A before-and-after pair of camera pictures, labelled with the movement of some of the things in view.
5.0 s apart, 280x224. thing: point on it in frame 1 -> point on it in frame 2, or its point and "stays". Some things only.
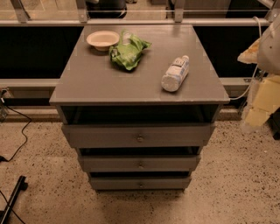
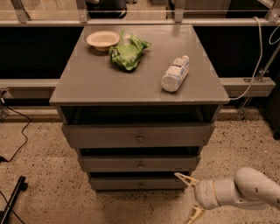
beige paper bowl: x=101 y=40 stays
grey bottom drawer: x=140 y=183 stays
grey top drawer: x=180 y=135 stays
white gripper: x=270 y=50 -> x=205 y=193
